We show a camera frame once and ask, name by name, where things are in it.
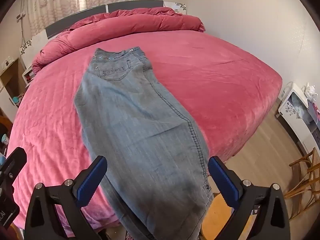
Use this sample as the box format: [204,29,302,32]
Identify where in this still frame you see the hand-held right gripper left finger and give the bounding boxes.
[24,156,108,240]

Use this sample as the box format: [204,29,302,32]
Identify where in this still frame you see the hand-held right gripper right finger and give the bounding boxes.
[208,156,292,240]

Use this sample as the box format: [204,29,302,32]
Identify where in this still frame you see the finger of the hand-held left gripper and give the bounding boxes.
[0,147,27,193]

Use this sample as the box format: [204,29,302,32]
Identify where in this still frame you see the light blue denim pants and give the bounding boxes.
[74,46,214,240]

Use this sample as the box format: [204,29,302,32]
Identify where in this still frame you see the round wooden stool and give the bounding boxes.
[200,192,240,240]

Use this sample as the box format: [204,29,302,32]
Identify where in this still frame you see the white and wood wardrobe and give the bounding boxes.
[0,56,27,117]

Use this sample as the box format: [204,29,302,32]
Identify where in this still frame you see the white and grey nightstand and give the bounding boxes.
[22,65,35,83]

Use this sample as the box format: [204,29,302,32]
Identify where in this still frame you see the wooden chair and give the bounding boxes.
[284,147,320,222]

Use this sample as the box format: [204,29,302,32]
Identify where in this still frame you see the white floral cabinet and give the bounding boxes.
[275,82,320,167]

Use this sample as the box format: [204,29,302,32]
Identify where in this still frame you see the bed with pink sheet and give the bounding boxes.
[11,31,283,233]

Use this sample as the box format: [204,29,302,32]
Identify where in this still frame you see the pink box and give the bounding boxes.
[309,100,320,125]

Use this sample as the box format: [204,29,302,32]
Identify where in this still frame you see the white floral headboard panel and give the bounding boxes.
[164,1,187,15]
[19,31,49,67]

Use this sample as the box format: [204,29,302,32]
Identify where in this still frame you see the white teapot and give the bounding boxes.
[301,82,317,98]

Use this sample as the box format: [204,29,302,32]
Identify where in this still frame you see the red duvet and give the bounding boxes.
[32,7,206,74]

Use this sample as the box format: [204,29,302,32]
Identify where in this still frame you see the grey headboard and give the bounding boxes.
[45,0,164,39]

